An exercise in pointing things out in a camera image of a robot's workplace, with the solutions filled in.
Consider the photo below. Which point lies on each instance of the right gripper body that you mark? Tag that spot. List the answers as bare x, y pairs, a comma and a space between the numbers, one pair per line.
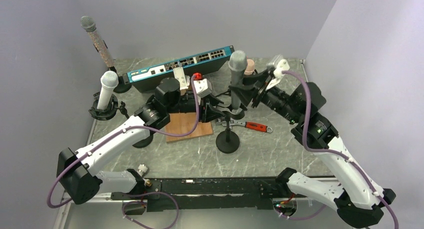
262, 87

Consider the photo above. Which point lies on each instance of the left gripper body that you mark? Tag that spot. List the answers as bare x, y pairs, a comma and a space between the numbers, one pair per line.
204, 103

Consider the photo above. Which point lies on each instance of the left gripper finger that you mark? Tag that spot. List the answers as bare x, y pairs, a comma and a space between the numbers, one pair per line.
227, 113
216, 101

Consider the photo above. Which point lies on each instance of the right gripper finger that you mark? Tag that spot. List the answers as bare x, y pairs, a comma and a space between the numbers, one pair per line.
260, 79
245, 94

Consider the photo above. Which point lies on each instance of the pink microphone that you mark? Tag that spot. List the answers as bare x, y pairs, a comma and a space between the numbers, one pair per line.
250, 68

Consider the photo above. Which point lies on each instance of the silver microphone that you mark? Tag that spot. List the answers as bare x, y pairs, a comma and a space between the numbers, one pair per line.
237, 64

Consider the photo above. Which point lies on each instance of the black clamp mic stand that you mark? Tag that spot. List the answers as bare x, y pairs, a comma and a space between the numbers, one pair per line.
228, 141

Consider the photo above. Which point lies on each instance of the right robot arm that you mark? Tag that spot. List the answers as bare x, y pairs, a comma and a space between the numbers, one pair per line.
358, 200

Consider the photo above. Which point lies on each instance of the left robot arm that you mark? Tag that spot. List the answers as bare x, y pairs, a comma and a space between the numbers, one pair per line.
81, 172

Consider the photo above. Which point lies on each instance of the black round base stand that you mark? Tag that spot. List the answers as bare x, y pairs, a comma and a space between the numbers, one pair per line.
143, 143

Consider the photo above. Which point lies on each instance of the glitter mic stand base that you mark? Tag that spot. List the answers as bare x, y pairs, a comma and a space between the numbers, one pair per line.
121, 87

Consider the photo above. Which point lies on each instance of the white microphone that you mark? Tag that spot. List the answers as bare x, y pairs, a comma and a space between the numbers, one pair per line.
109, 81

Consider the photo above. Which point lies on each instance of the glitter microphone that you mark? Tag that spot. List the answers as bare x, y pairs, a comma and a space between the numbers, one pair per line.
89, 25

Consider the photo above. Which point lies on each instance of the wooden board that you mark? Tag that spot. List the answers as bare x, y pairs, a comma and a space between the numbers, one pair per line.
181, 123

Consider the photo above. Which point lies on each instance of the red handled adjustable wrench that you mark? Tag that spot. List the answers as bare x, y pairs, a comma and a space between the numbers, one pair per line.
246, 124

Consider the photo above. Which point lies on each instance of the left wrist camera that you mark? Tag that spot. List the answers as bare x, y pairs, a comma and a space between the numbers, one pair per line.
202, 86

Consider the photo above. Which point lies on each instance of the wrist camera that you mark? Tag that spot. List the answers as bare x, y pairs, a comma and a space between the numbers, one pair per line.
202, 86
277, 66

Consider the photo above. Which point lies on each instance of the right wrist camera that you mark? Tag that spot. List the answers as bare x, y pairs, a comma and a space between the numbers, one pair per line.
277, 66

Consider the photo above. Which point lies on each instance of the blue network switch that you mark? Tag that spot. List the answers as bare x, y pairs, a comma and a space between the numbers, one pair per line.
147, 78

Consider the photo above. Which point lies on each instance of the white metal lever handle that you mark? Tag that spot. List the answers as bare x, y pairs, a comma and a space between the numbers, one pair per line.
182, 79

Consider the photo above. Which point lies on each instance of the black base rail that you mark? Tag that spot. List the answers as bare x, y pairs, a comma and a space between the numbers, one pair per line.
209, 193

